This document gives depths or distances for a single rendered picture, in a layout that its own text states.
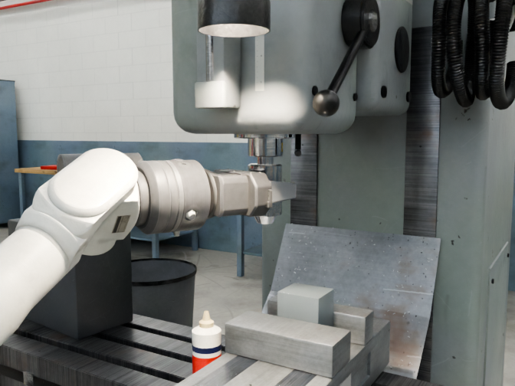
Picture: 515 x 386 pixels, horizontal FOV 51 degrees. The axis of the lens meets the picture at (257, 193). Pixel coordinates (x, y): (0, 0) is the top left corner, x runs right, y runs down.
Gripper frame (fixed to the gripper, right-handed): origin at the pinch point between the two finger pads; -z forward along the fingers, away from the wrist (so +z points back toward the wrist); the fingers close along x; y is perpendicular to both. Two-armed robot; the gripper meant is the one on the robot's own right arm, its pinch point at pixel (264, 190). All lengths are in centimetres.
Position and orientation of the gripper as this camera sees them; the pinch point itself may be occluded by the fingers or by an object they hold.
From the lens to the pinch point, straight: 74.2
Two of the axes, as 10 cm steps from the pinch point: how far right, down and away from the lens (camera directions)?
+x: -5.6, -0.9, 8.2
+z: -8.3, 0.6, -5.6
